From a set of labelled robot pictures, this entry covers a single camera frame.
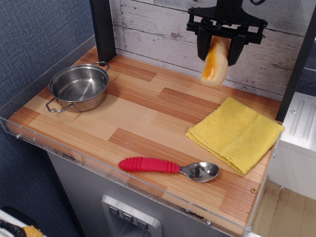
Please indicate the yellow folded cloth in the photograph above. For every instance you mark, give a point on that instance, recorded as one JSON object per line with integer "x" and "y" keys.
{"x": 236, "y": 134}

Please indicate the clear acrylic table guard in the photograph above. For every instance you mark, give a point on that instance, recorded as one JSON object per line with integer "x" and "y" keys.
{"x": 27, "y": 64}

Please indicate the red handled metal spoon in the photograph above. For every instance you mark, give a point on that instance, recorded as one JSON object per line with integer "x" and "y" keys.
{"x": 199, "y": 172}

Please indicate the white shelf unit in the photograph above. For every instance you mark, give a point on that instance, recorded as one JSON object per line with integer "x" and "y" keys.
{"x": 293, "y": 165}

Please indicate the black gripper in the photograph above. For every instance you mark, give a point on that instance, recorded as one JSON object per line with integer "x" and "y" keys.
{"x": 226, "y": 19}

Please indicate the black left frame post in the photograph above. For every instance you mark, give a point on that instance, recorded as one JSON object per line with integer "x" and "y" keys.
{"x": 103, "y": 29}

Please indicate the small steel pot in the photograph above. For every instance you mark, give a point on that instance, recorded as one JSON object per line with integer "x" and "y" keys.
{"x": 79, "y": 88}

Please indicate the black right frame post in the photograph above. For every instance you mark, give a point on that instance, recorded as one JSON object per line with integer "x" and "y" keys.
{"x": 298, "y": 68}

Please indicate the toy bread loaf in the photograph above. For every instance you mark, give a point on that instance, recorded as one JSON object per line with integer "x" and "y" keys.
{"x": 216, "y": 62}

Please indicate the grey toy fridge cabinet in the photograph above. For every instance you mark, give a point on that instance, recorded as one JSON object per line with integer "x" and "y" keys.
{"x": 106, "y": 206}

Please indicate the black frame post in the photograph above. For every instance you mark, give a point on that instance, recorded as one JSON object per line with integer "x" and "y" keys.
{"x": 298, "y": 68}
{"x": 103, "y": 29}

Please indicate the orange yellow object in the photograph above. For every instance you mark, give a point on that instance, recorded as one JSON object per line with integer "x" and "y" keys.
{"x": 32, "y": 231}

